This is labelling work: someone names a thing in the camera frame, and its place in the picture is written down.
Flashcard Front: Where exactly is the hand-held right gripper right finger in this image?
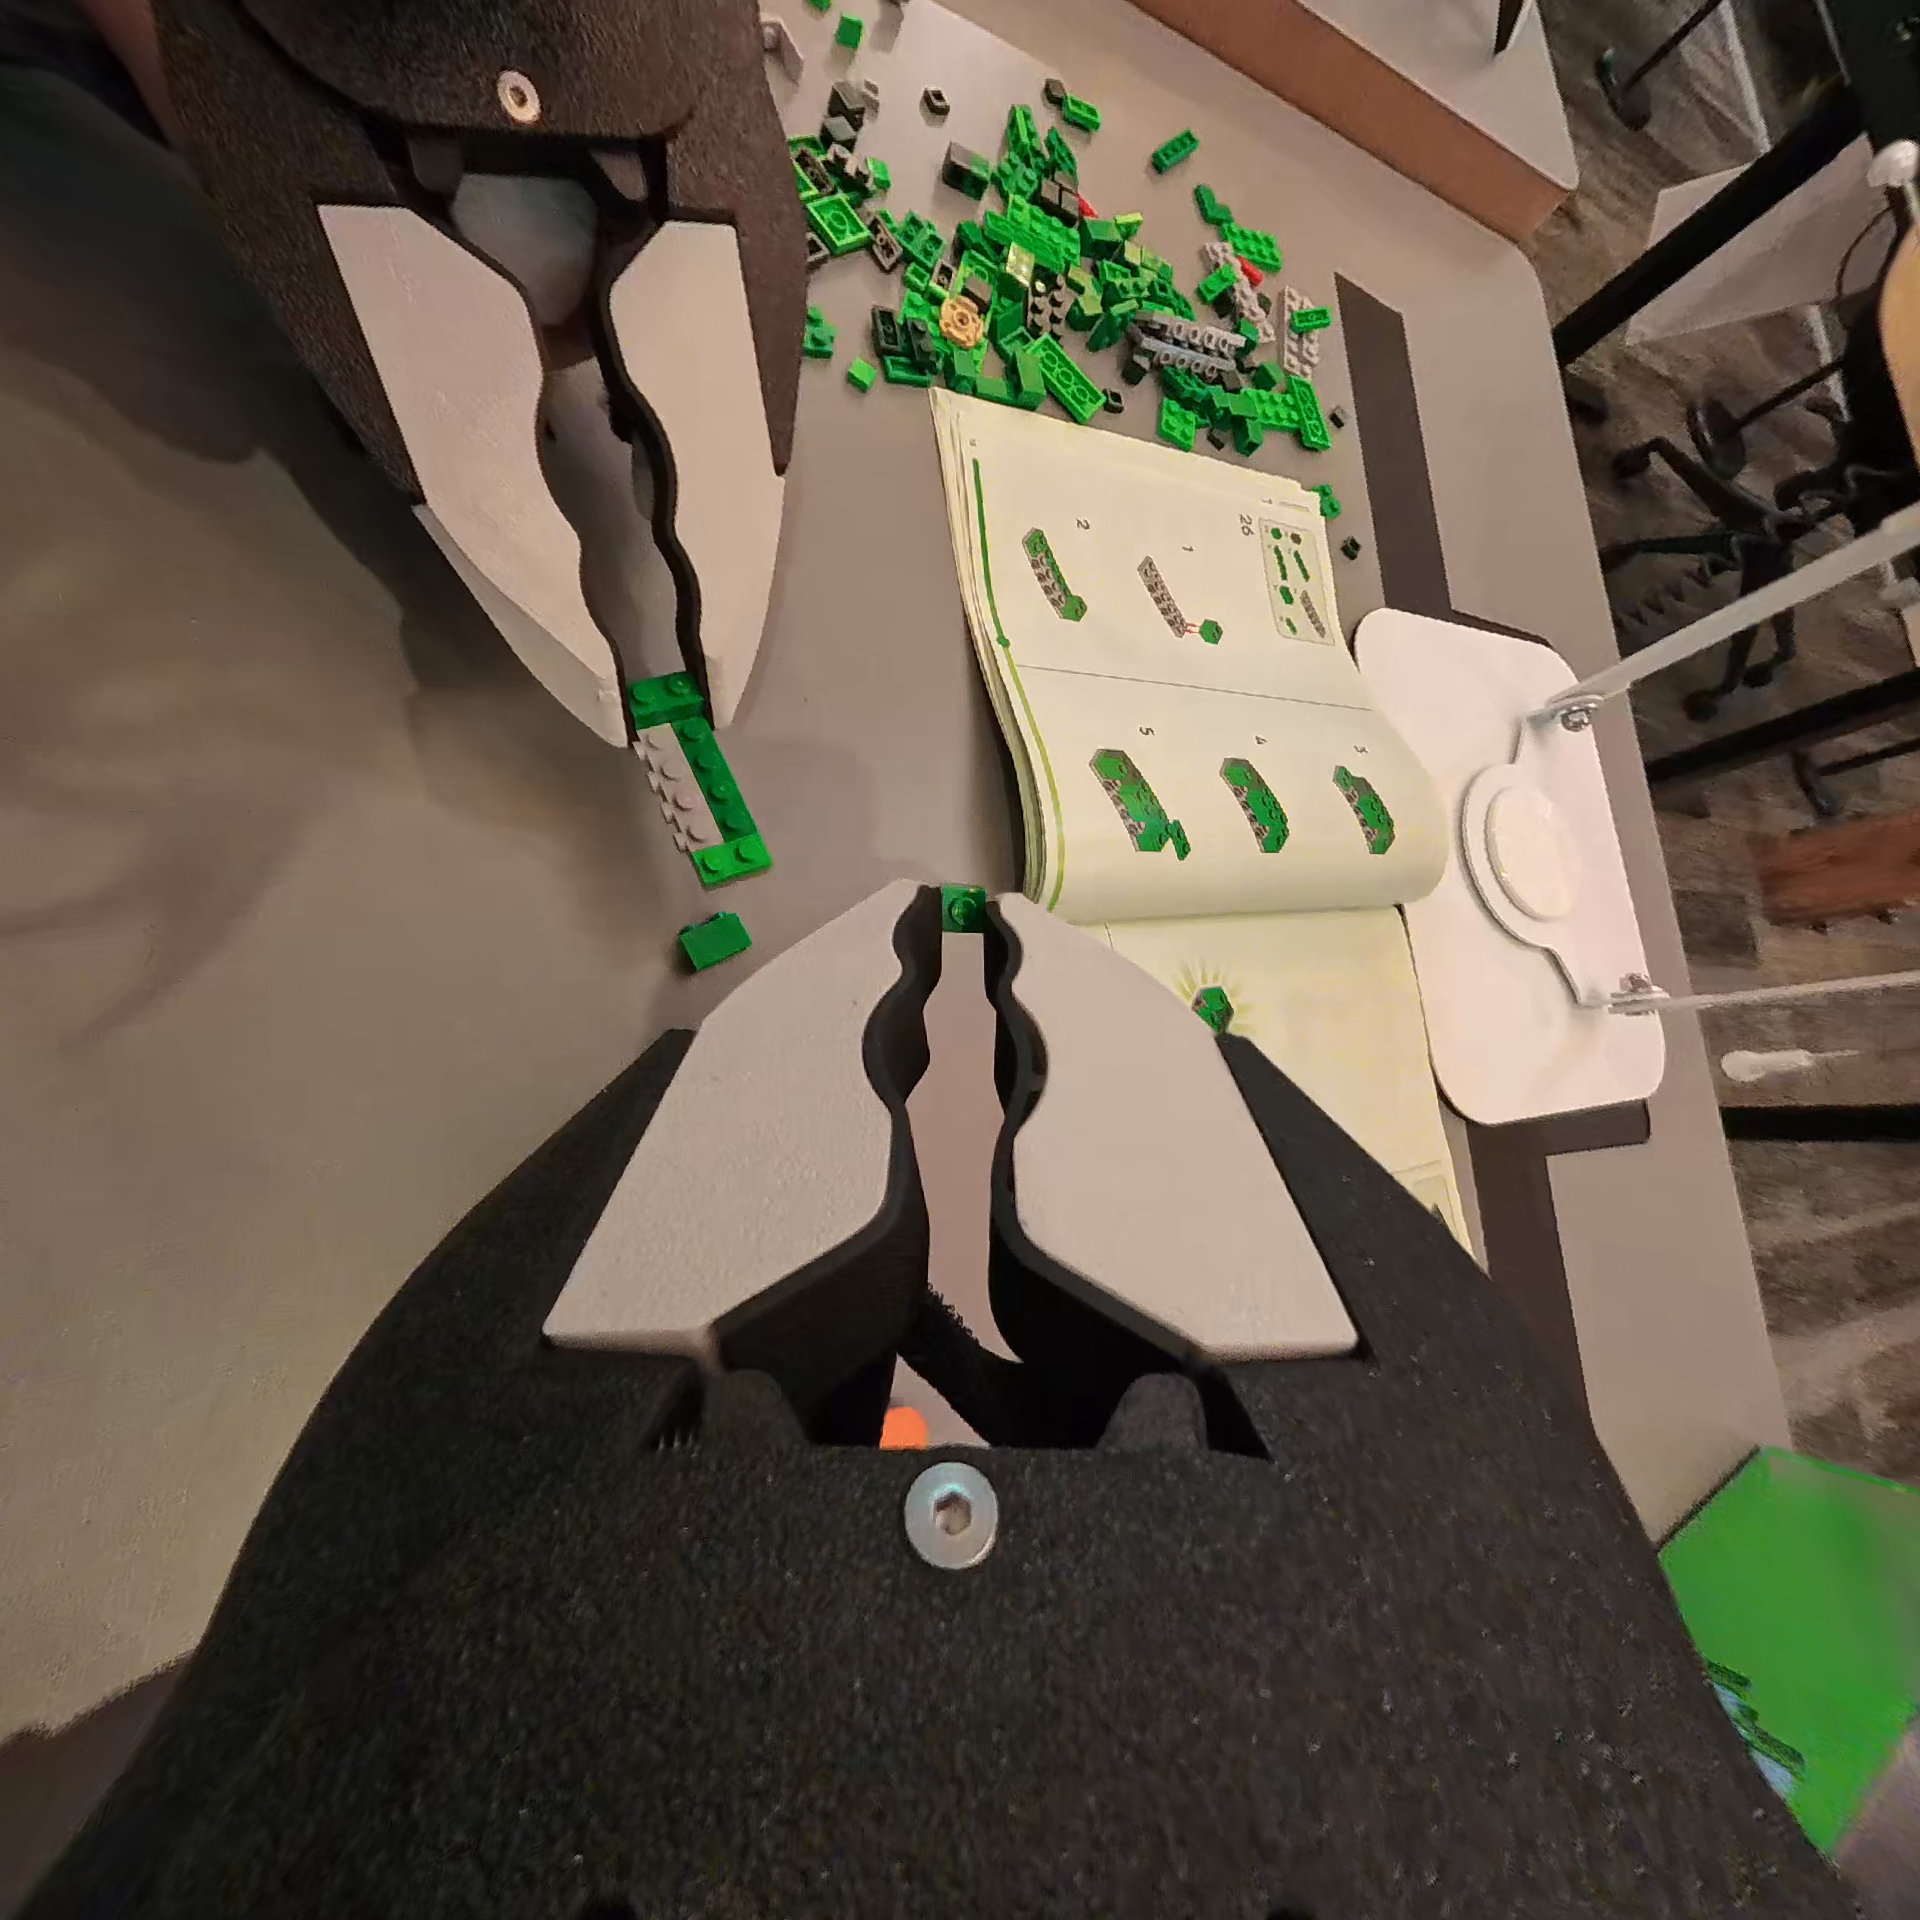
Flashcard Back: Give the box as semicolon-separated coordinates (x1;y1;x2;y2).
982;891;1361;1425

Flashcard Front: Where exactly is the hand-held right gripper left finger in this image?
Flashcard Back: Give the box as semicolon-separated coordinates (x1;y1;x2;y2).
541;881;940;1439

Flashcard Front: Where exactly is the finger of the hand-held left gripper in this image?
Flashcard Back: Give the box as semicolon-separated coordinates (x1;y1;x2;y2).
602;220;782;724
317;203;635;746

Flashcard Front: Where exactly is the green grey brick assembly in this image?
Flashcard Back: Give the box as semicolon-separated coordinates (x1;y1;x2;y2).
623;671;776;889

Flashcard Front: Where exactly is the grey desk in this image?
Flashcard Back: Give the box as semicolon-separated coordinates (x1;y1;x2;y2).
0;0;1803;1751

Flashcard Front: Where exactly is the pile of green building bricks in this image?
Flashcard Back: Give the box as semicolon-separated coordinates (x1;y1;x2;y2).
761;0;1371;567

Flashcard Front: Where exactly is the open instruction booklet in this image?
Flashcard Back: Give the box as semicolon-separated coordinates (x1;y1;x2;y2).
927;384;1483;1254

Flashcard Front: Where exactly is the white metal stand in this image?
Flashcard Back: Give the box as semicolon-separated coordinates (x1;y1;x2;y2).
1349;502;1920;1125

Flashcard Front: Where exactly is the green cardboard box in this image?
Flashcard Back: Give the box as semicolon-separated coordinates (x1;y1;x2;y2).
1656;1443;1920;1865

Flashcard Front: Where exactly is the white wood-edged table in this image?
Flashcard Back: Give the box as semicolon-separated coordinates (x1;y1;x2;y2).
1125;0;1583;243

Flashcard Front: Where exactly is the black office chair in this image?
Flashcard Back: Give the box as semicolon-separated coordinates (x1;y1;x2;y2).
1603;391;1920;818

